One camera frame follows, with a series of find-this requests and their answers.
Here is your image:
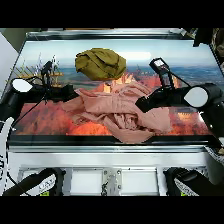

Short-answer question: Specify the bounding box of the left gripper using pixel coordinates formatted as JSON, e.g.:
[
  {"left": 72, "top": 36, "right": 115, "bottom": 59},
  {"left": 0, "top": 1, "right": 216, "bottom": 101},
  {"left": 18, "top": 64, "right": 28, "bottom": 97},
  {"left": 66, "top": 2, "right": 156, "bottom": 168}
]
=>
[{"left": 49, "top": 83, "right": 81, "bottom": 103}]

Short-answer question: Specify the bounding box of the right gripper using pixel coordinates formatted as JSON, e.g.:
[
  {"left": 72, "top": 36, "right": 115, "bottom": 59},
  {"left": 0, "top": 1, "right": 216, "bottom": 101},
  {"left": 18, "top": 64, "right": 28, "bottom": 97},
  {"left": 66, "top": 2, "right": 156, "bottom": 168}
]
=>
[{"left": 134, "top": 91, "right": 165, "bottom": 114}]

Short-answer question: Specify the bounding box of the pink garment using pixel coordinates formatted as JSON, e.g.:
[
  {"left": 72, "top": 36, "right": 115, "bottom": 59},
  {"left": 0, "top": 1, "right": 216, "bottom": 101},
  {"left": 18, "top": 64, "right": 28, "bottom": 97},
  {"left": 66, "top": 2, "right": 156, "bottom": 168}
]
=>
[{"left": 61, "top": 77, "right": 175, "bottom": 145}]

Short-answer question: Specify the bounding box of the olive green garment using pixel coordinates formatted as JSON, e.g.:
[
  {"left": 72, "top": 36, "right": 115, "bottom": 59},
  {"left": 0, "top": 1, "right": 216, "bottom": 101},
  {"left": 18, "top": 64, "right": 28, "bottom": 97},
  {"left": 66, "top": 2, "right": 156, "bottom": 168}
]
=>
[{"left": 74, "top": 47, "right": 128, "bottom": 82}]

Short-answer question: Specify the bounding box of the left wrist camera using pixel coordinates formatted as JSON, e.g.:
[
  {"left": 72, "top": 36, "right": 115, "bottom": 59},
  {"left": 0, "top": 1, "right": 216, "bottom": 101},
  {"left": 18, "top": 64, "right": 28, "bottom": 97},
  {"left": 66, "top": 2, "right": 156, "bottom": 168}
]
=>
[{"left": 39, "top": 60, "right": 56, "bottom": 88}]

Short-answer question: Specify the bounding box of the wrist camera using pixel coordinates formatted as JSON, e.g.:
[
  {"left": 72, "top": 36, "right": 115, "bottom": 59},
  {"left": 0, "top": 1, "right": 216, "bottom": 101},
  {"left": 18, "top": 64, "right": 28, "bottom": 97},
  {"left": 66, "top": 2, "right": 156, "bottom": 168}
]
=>
[
  {"left": 39, "top": 60, "right": 56, "bottom": 88},
  {"left": 148, "top": 57, "right": 177, "bottom": 91}
]

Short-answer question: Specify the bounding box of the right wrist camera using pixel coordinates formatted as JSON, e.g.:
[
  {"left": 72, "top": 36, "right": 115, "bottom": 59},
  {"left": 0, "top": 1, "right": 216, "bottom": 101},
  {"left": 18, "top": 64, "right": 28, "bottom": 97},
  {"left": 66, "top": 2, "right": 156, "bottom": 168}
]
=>
[{"left": 148, "top": 57, "right": 177, "bottom": 91}]

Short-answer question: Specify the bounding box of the black cable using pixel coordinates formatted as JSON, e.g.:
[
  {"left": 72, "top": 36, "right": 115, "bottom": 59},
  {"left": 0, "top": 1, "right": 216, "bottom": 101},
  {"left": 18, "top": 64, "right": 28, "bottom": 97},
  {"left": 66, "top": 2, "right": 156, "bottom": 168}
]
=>
[{"left": 10, "top": 94, "right": 48, "bottom": 131}]

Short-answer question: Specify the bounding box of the silver frame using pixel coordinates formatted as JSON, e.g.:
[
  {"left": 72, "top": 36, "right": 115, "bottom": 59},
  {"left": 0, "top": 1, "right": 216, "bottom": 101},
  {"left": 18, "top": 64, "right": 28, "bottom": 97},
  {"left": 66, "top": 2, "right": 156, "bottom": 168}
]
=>
[{"left": 0, "top": 28, "right": 224, "bottom": 197}]

